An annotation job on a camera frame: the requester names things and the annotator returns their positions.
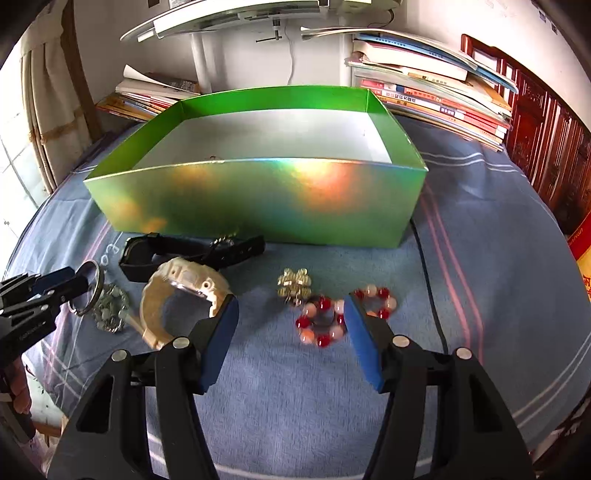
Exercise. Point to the person's left hand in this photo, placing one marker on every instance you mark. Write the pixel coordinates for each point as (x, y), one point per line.
(19, 390)

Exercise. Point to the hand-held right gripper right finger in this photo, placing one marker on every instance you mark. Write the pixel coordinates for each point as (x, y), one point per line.
(364, 346)

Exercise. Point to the tall stack of books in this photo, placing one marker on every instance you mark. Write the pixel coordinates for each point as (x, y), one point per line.
(429, 87)

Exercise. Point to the white shelf stand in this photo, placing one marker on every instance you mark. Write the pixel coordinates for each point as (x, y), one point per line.
(203, 60)

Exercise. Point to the black wristwatch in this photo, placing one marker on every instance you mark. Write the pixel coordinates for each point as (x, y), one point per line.
(138, 258)

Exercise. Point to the red and yellow box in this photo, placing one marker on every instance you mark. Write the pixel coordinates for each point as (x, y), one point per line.
(582, 258)

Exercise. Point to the carved wooden cabinet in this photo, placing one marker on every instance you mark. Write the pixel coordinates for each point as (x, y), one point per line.
(545, 129)

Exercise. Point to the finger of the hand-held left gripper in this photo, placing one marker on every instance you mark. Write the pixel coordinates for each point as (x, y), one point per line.
(57, 279)
(69, 291)

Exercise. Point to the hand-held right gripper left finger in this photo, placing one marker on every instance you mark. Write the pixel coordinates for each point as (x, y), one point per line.
(221, 341)

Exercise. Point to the blue striped tablecloth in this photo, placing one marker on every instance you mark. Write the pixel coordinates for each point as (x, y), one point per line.
(286, 415)

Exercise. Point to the shiny green box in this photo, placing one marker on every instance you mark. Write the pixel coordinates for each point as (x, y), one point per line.
(254, 203)

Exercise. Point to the cream wristwatch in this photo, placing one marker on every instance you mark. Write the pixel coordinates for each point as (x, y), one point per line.
(184, 274)

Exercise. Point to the beige curtain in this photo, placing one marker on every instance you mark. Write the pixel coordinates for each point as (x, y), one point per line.
(51, 115)

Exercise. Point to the small stack of books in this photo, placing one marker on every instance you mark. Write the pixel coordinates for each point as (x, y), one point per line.
(147, 94)

